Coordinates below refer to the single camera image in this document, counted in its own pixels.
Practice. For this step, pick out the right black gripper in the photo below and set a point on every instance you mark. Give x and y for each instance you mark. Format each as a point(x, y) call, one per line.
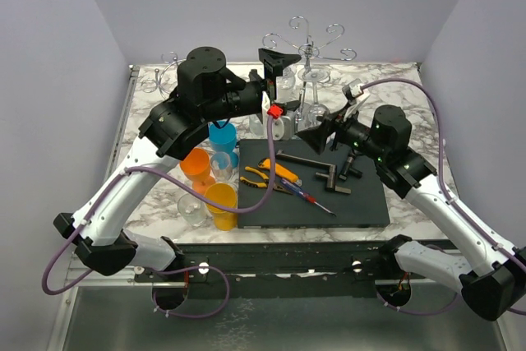
point(318, 136)

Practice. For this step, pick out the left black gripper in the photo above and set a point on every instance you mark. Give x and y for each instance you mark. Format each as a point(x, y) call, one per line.
point(274, 63)

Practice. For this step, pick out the clear stemless wine glass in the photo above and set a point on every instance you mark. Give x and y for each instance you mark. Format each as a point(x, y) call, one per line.
point(287, 80)

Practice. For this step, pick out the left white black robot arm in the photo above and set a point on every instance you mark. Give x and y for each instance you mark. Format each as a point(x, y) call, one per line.
point(207, 91)

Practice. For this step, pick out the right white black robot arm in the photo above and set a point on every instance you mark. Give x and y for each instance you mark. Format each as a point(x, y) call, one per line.
point(490, 273)

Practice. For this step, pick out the tall chrome wine glass rack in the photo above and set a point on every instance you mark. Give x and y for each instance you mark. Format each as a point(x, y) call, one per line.
point(310, 51)

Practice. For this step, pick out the small clear wine glass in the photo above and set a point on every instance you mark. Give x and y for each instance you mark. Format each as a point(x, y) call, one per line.
point(221, 166)

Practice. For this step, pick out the black t-shaped tool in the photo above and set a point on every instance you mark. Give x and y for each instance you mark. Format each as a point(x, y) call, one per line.
point(348, 169)

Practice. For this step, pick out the yellow utility knife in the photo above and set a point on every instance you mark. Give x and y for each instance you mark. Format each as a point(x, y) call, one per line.
point(281, 171)

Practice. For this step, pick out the clear tumbler centre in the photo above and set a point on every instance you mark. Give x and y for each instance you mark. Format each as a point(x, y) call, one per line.
point(255, 125)

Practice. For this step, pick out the red blue screwdriver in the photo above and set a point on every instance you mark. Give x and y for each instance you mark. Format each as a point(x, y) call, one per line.
point(298, 191)

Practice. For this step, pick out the dark grey tray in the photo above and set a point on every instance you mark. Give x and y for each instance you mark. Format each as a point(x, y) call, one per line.
point(365, 207)

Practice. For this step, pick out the blue plastic goblet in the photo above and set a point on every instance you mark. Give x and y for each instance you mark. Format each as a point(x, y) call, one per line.
point(223, 138)

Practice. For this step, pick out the orange plastic goblet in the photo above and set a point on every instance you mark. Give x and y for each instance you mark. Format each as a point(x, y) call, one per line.
point(196, 168)

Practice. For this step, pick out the yellow plastic cup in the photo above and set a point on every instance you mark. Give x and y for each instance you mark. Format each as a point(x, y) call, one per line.
point(224, 195)

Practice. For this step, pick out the clear glass near front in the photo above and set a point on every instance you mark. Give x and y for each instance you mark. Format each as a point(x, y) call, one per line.
point(191, 209)

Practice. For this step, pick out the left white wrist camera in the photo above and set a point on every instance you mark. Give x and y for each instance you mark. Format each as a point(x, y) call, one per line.
point(284, 127)

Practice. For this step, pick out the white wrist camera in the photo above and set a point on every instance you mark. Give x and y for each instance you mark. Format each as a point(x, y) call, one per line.
point(355, 96)
point(284, 127)

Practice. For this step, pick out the long black metal bracket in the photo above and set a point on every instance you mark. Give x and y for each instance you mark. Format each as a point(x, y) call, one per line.
point(324, 171)

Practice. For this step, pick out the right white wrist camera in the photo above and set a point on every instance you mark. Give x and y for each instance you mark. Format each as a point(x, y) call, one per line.
point(355, 96)

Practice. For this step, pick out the small chrome wire rack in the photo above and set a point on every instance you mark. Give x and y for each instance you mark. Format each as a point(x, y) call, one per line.
point(160, 82)

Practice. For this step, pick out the aluminium frame rail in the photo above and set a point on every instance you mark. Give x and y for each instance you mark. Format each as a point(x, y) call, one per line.
point(362, 264)

